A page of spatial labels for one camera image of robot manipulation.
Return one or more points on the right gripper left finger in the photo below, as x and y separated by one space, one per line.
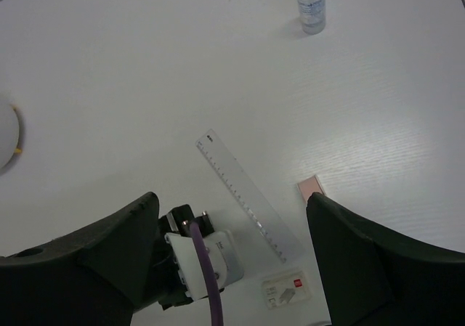
93 276

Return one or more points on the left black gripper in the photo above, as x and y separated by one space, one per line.
163 284

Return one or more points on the pink eraser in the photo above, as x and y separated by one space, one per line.
309 186

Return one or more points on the clear plastic ruler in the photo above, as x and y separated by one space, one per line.
254 204

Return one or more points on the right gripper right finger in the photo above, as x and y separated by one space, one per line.
373 275

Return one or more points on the small blue-capped glue bottle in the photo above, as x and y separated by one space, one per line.
312 15

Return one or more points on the white round compartment organizer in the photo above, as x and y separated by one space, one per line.
12 133

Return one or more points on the white boxed eraser red label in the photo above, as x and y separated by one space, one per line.
286 288

